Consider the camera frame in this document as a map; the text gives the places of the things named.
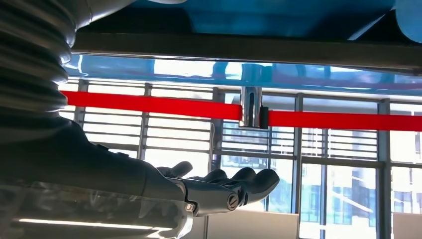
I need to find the glass window wall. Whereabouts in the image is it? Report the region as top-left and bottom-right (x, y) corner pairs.
(59, 77), (422, 239)

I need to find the chrome stanchion post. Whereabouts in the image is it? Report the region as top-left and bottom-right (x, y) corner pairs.
(239, 86), (270, 130)

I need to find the red barrier belt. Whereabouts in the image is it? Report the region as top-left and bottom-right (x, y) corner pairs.
(61, 91), (422, 132)

